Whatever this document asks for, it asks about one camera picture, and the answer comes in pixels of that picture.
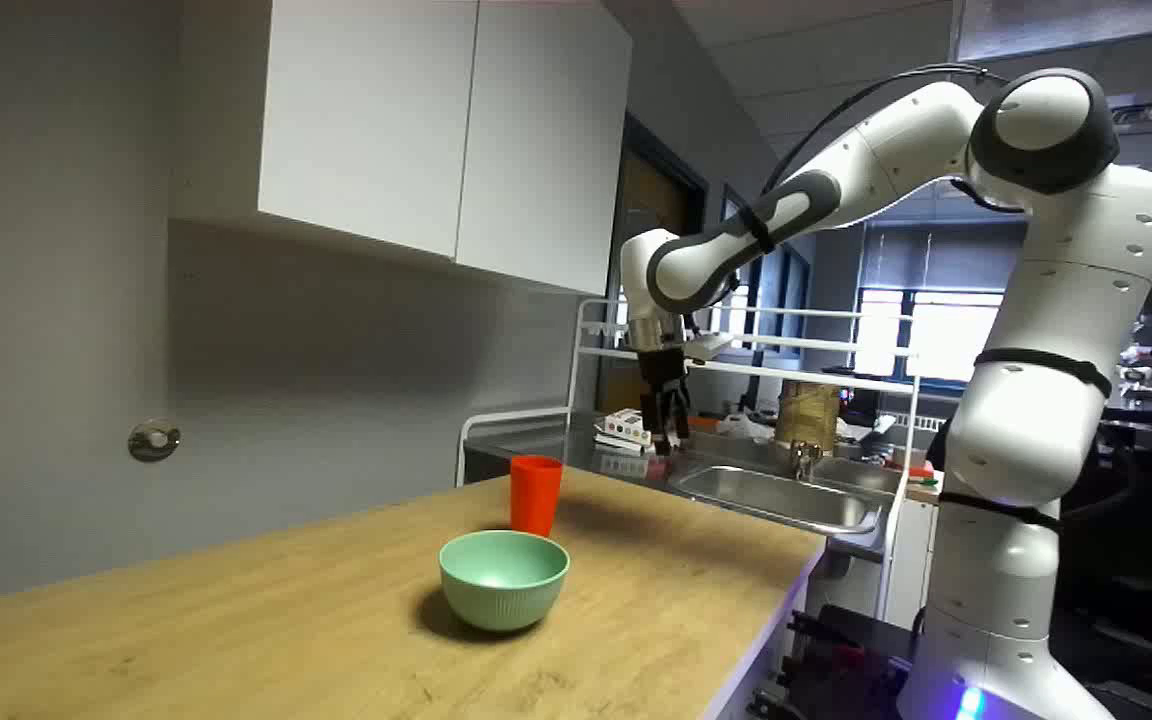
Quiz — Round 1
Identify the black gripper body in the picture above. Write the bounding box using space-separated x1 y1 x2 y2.
635 343 694 403

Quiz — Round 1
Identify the orange plastic cup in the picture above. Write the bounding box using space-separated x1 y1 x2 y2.
507 453 568 542

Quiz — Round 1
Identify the mint green bowl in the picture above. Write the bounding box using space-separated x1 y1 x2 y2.
437 527 575 638

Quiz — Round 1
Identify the white metal dish rack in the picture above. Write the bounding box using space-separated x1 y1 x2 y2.
453 295 927 633

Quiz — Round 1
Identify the stainless steel sink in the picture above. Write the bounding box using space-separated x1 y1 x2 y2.
672 461 886 542

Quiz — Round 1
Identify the brown paper bag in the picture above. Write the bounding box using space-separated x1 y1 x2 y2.
775 385 843 461

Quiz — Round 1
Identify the window with blinds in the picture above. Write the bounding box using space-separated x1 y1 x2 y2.
850 284 1008 387

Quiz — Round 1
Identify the black equipment with red parts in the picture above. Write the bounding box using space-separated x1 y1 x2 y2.
752 600 927 720

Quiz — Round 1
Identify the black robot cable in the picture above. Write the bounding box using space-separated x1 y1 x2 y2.
755 60 1010 199

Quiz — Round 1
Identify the white wall cabinet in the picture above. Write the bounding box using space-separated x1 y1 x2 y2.
170 0 635 301

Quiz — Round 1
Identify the round metal wall knob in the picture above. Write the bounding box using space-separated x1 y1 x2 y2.
125 416 185 469

